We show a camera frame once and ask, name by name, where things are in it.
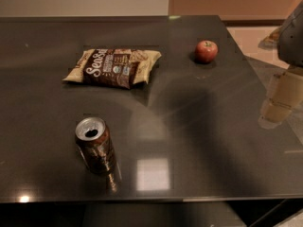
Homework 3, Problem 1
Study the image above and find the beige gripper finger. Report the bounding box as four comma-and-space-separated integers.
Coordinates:
267, 66, 303, 109
260, 99, 292, 123

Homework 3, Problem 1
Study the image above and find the brown chip bag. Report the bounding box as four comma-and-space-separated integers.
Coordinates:
63, 48, 161, 89

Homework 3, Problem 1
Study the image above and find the red apple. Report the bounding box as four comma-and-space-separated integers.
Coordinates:
194, 40, 218, 63

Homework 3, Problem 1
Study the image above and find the brown soda can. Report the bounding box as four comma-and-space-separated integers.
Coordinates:
75, 117, 116, 175

